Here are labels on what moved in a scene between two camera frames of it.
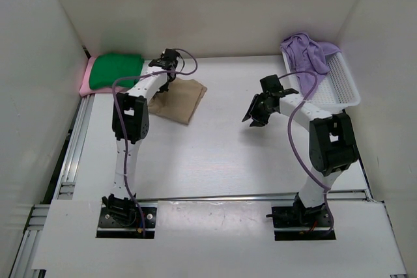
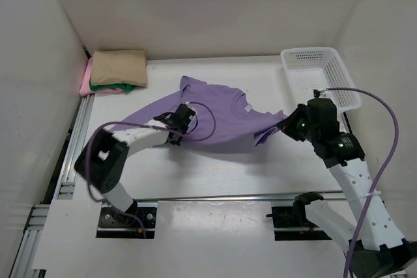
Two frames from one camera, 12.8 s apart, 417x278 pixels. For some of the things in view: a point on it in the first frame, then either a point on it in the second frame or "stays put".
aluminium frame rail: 61,187 stays put
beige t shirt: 178,102 -> 124,66
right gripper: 253,112 -> 287,125
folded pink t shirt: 85,88 stays put
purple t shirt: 305,55 -> 223,115
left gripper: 163,88 -> 176,142
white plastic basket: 336,90 stays put
